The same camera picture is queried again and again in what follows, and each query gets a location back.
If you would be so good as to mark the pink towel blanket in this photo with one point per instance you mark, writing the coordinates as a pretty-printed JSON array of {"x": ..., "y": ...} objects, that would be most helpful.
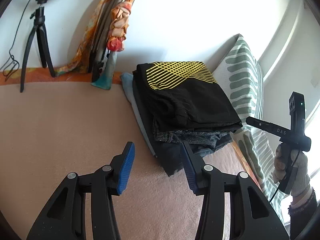
[{"x": 54, "y": 128}]

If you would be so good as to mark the folded grey blue garment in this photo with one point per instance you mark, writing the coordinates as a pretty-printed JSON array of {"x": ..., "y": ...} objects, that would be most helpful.
[{"x": 127, "y": 85}]

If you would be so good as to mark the right gloved hand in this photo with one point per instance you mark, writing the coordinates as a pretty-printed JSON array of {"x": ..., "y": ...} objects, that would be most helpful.
[{"x": 293, "y": 167}]

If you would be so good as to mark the black mini tripod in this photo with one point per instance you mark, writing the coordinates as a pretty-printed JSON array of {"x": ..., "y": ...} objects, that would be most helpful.
[{"x": 39, "y": 29}]

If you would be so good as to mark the folded tripod with orange scarf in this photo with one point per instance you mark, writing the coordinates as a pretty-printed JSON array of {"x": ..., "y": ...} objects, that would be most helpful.
[{"x": 103, "y": 39}]

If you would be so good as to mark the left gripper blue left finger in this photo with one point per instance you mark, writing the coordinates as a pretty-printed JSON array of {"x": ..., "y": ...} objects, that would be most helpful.
[{"x": 121, "y": 168}]

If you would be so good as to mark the green white leaf pillow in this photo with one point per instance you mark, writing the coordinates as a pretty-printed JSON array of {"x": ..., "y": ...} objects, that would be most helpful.
[{"x": 241, "y": 78}]

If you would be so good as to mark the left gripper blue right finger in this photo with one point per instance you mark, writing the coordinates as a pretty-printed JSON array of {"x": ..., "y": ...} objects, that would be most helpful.
[{"x": 193, "y": 164}]

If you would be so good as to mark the folded dark grey pants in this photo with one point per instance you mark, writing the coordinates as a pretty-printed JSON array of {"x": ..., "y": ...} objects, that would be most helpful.
[{"x": 166, "y": 146}]

